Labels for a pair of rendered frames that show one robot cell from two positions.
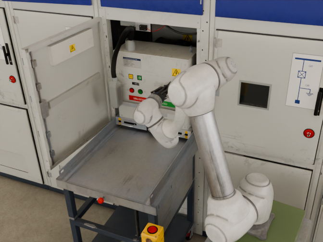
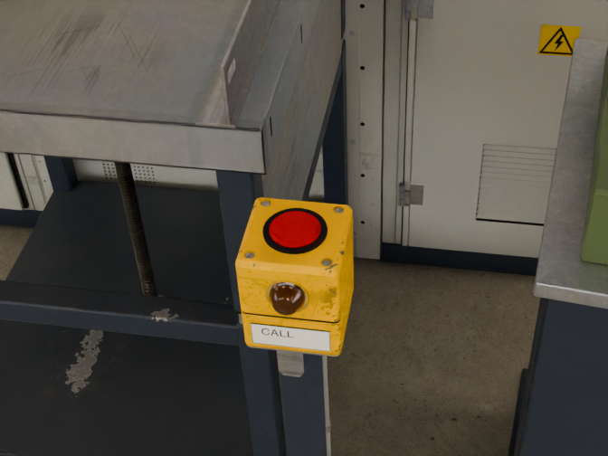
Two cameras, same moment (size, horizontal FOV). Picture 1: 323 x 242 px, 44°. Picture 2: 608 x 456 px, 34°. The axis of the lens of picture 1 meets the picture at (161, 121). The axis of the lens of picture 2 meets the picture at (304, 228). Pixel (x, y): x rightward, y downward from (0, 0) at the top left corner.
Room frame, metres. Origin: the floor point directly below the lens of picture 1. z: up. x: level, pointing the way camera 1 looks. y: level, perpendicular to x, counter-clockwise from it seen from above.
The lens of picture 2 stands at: (0.75, 0.17, 1.43)
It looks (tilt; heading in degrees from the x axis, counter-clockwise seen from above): 43 degrees down; 348
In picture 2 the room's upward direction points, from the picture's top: 3 degrees counter-clockwise
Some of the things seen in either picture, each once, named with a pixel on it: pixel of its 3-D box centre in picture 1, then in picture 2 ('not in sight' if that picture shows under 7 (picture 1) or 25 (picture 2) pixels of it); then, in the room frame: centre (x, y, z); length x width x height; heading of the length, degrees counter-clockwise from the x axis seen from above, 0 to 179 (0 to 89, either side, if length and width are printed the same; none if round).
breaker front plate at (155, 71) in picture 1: (150, 92); not in sight; (2.21, 0.06, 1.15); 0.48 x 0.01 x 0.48; 66
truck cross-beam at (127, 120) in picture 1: (153, 126); not in sight; (2.23, 0.05, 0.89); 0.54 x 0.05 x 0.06; 66
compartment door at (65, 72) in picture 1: (73, 90); not in sight; (2.14, 0.52, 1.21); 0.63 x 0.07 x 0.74; 150
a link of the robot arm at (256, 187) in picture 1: (254, 196); not in sight; (1.39, -0.42, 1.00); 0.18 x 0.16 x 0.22; 136
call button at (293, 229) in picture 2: (152, 230); (295, 232); (1.30, 0.06, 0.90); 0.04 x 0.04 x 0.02
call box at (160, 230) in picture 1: (152, 237); (298, 276); (1.30, 0.06, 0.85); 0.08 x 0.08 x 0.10; 65
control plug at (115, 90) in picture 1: (116, 92); not in sight; (2.24, 0.28, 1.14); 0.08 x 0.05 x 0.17; 156
